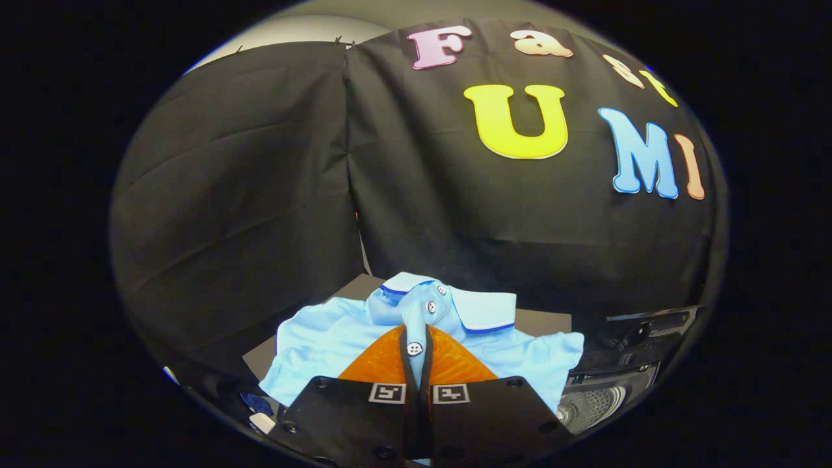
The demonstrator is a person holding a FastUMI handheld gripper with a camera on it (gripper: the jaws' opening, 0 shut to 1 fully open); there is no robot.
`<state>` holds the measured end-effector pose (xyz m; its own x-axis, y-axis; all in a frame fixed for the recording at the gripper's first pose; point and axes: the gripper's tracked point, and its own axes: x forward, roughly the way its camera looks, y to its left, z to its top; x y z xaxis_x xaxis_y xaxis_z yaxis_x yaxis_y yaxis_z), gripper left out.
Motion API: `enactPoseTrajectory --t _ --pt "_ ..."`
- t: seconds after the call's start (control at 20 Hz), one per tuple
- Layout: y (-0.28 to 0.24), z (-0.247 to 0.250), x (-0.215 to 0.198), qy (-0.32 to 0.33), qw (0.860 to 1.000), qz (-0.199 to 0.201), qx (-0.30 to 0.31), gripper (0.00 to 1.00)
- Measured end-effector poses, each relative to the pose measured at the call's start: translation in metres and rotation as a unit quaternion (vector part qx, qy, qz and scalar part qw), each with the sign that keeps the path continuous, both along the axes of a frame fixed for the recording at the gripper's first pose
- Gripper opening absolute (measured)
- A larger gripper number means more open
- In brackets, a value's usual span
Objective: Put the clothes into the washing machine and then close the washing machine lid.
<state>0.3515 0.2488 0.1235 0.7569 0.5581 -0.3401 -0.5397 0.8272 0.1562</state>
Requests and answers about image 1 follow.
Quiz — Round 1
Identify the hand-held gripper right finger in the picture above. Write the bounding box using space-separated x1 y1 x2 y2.
420 324 577 465

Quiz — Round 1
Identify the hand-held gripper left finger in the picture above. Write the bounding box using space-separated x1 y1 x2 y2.
265 324 421 466

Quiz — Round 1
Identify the light blue polo shirt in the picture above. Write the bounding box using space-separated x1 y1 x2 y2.
259 271 586 417

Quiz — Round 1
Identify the grey cabinet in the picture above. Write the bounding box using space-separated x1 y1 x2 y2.
162 273 573 437

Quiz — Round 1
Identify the black backdrop cloth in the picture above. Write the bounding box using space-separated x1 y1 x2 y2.
109 18 723 391

